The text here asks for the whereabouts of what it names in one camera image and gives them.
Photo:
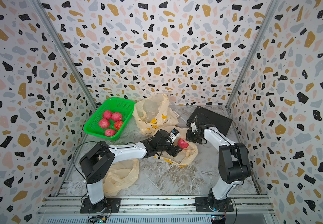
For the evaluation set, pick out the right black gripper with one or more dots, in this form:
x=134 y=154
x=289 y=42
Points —
x=188 y=137

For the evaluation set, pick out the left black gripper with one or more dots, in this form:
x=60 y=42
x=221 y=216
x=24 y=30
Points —
x=172 y=152

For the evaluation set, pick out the red apple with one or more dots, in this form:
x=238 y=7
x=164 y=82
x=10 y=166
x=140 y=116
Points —
x=118 y=124
x=107 y=114
x=109 y=132
x=117 y=116
x=104 y=123
x=182 y=144

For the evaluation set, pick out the beige plastic bag with apples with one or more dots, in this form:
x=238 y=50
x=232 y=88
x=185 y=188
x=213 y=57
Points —
x=120 y=176

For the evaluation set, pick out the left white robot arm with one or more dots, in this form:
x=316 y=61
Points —
x=96 y=163

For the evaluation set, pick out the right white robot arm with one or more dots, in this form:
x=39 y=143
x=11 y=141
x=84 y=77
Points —
x=233 y=164

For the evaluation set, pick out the black flat box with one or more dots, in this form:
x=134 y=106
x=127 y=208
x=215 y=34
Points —
x=207 y=116

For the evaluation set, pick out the green plastic mesh basket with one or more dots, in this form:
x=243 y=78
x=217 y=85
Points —
x=110 y=119

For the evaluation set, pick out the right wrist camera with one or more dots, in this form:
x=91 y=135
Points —
x=193 y=127

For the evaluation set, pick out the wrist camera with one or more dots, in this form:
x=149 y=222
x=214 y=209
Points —
x=173 y=134
x=193 y=127

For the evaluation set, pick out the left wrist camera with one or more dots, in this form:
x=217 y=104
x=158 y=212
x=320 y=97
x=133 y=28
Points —
x=173 y=134

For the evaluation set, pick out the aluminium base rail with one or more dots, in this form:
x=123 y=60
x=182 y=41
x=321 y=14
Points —
x=239 y=209

